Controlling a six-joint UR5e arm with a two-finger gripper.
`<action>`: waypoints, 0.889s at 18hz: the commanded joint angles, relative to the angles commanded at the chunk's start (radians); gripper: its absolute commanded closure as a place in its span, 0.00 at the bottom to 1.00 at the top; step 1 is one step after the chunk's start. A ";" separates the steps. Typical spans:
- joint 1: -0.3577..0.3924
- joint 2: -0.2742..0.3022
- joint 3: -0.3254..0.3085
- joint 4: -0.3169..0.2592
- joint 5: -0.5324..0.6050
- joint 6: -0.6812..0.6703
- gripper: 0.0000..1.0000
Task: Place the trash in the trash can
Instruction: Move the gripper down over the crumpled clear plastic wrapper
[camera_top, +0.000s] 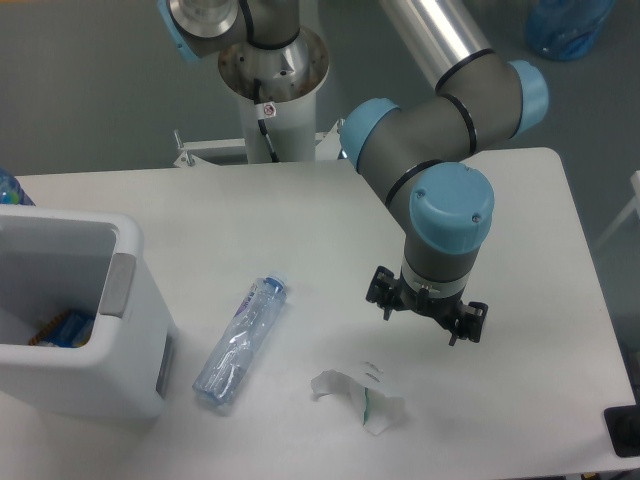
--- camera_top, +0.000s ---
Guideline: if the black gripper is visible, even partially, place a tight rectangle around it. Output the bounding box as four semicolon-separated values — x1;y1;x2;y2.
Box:
366;266;488;346

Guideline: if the clear plastic water bottle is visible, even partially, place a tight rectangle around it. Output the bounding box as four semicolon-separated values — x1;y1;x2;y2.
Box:
192;272;287;412

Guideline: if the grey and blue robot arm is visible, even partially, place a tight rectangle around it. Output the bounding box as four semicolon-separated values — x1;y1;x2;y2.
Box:
158;1;549;342

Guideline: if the white trash can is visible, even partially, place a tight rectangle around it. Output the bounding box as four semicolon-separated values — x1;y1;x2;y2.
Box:
1;205;178;418

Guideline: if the black device at table edge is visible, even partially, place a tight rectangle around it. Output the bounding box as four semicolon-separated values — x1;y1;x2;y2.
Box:
604;405;639;458

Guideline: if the large blue water jug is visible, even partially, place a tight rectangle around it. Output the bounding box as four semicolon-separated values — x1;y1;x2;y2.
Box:
524;0;616;61

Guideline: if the blue snack wrapper in bin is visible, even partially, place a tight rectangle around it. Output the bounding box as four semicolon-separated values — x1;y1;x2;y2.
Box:
28;310;95;348

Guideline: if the blue bottle behind bin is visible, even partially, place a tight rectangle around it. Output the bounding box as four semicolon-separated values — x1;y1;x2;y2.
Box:
0;168;35;206

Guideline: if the white pedestal base bracket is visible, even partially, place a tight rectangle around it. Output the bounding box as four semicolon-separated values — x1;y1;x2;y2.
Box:
173;119;347;168

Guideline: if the white frame at right edge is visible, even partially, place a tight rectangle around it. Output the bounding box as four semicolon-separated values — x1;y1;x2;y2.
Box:
595;171;640;249

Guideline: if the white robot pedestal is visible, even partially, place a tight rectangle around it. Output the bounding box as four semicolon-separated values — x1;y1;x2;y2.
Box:
218;27;329;164

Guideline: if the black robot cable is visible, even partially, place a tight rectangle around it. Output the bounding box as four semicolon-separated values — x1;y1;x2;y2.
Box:
252;78;280;164

